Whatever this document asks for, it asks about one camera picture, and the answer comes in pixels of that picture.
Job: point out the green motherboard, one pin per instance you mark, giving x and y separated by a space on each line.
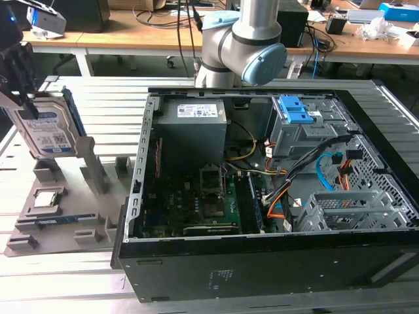
176 209

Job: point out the blue plastic drive latch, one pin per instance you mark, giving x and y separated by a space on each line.
301 117
289 103

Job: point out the wooden desk with clutter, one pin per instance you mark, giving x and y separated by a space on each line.
353 45

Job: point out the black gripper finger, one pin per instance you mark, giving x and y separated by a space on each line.
8 75
27 72

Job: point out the black RAM slot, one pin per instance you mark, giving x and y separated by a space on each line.
244 206

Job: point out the crumpled white paper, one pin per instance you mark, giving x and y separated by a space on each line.
49 36

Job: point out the grey parts rack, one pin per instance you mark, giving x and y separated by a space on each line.
75 202

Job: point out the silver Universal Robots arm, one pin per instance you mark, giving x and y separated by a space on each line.
235 42

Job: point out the clear plastic bag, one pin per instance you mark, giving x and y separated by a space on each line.
376 29

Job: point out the grey laptop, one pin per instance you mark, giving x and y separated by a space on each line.
363 16

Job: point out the small black box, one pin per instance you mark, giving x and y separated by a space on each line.
335 25

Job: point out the white power strip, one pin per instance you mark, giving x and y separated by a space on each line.
295 70

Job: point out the black caster wheel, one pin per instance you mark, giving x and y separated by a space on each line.
170 62

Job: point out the grey metal disk bay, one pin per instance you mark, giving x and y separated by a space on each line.
343 212

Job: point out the black open PC case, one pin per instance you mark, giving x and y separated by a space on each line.
262 271

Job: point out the blue cardboard box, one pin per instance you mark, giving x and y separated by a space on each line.
402 11

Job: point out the CPU socket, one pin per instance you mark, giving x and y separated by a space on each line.
214 209

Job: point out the hard disk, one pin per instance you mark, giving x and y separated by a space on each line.
49 131

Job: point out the white box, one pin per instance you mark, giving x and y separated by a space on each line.
407 41

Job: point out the silver CPU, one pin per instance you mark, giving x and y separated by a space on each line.
46 200

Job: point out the large black box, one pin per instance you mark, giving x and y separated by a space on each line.
85 16

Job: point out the grey metal drive cage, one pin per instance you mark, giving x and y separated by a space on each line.
294 140

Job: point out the grey power supply unit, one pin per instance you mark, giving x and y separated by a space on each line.
190 134

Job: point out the long wooden desk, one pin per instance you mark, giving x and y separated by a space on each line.
131 37

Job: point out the blue RAM stick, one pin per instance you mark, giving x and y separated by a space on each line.
257 209

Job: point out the black graphics card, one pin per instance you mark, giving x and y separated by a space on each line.
209 230

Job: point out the thin locking lever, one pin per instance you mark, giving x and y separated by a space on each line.
225 183

